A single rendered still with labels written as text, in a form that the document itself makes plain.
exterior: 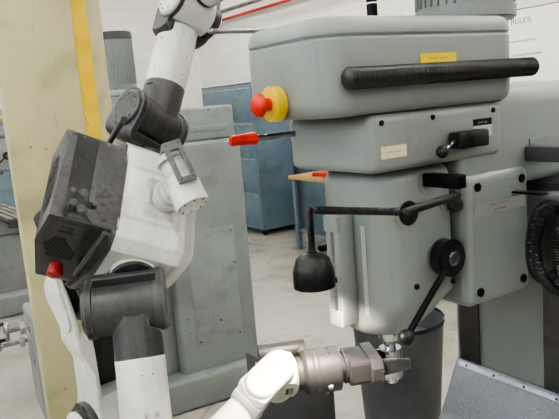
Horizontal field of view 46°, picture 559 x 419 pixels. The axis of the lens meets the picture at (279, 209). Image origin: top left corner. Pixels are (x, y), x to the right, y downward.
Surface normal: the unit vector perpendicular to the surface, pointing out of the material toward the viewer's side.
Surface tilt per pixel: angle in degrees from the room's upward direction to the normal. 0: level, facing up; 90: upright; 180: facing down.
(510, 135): 90
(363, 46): 90
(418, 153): 90
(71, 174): 57
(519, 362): 90
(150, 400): 71
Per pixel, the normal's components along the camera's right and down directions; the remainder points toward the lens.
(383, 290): -0.29, 0.18
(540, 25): -0.83, 0.16
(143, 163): 0.53, -0.47
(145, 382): 0.41, -0.22
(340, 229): 0.55, 0.10
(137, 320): 0.13, -0.22
